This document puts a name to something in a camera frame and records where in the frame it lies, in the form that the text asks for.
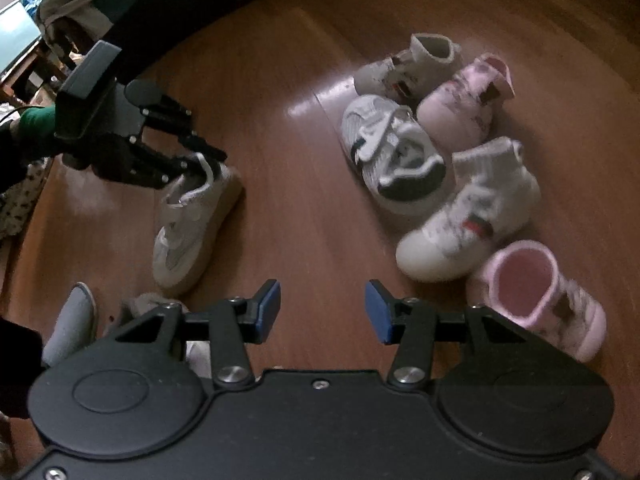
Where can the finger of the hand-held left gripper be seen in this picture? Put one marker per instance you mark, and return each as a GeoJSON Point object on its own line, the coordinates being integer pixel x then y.
{"type": "Point", "coordinates": [175, 120]}
{"type": "Point", "coordinates": [165, 170]}

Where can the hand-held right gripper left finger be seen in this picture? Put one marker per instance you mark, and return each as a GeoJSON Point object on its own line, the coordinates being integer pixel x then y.
{"type": "Point", "coordinates": [267, 310]}

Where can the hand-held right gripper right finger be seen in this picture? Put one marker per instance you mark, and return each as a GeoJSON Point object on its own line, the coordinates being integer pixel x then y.
{"type": "Point", "coordinates": [377, 310]}

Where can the white knit sock shoe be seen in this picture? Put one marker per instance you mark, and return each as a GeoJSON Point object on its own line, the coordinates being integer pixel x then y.
{"type": "Point", "coordinates": [450, 230]}
{"type": "Point", "coordinates": [380, 77]}

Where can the white lace-up sneaker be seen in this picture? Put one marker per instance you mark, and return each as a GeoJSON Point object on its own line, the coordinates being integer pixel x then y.
{"type": "Point", "coordinates": [70, 325]}
{"type": "Point", "coordinates": [145, 305]}

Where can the pink knit sock shoe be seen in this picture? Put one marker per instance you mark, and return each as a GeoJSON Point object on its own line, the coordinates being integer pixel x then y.
{"type": "Point", "coordinates": [580, 325]}
{"type": "Point", "coordinates": [450, 110]}

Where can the person's left hand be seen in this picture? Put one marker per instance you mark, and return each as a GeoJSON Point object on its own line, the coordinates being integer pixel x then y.
{"type": "Point", "coordinates": [35, 125]}

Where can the pale blue panel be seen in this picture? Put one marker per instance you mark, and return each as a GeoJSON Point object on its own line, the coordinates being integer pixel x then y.
{"type": "Point", "coordinates": [17, 35]}

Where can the white dotted cloth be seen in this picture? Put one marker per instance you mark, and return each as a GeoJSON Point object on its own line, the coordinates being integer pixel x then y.
{"type": "Point", "coordinates": [17, 205]}

